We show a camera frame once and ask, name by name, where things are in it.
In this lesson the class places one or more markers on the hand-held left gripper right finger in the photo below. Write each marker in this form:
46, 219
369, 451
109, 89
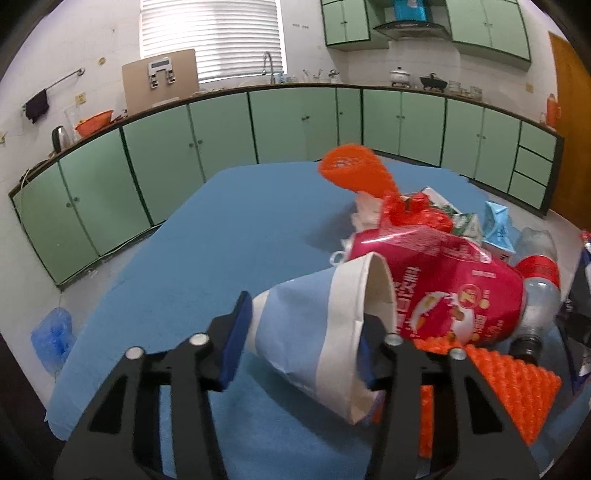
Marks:
368, 364

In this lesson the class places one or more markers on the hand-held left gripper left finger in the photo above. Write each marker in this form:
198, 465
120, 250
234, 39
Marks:
235, 341

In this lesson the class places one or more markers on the clear plastic bottle red label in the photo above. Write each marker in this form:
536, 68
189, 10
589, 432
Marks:
538, 295

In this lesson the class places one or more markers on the blue and white paper cup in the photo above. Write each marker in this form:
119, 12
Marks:
300, 323

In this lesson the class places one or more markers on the red drink can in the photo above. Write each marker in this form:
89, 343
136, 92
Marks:
452, 286

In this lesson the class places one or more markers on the blue and white drink carton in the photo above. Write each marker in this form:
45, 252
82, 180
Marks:
496, 226

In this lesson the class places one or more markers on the small orange foam fruit net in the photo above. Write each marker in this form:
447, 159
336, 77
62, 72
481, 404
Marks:
355, 170

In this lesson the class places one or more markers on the large orange foam fruit net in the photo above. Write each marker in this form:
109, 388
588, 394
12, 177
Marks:
508, 387

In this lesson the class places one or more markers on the blue tablecloth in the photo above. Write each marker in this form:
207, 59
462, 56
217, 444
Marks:
231, 230

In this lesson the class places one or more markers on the green and white milk carton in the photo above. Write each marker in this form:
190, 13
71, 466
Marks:
438, 199
466, 226

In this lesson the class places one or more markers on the blue bag of bottles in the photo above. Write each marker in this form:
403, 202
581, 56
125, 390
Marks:
53, 337

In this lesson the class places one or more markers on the wooden door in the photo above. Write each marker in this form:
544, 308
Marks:
570, 138

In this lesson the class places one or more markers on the green lower kitchen cabinets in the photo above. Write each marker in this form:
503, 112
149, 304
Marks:
157, 161

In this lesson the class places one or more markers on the green kitchen cabinets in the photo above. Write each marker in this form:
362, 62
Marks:
157, 161
489, 27

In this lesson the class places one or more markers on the orange thermos flask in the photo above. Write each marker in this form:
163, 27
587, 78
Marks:
552, 113

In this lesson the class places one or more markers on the glass jar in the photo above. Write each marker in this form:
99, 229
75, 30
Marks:
475, 91
455, 87

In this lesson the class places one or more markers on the orange plastic basin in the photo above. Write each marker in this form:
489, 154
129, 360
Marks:
94, 123

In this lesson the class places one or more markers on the steel electric kettle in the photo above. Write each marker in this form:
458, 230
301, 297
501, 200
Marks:
62, 138

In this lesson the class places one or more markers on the brown cardboard box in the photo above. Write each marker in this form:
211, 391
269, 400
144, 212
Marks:
138, 87

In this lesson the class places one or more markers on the metal kitchen faucet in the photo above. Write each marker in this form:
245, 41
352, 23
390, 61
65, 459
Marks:
271, 69

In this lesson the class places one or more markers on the black cooking pan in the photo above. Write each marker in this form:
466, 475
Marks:
433, 83

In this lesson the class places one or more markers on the small silver teapot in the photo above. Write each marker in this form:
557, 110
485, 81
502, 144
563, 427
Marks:
333, 74

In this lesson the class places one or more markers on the white cooking pot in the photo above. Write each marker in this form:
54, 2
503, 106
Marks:
399, 77

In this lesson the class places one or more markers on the white window blind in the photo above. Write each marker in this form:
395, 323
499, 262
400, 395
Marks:
212, 37

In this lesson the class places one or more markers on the dark hanging towel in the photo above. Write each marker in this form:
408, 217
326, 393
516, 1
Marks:
37, 106

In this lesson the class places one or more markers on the green upper kitchen cabinets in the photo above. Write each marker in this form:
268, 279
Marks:
489, 27

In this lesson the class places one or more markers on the range hood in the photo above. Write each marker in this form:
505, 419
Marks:
411, 27

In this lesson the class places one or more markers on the metal towel rail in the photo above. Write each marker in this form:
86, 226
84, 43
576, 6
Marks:
64, 79

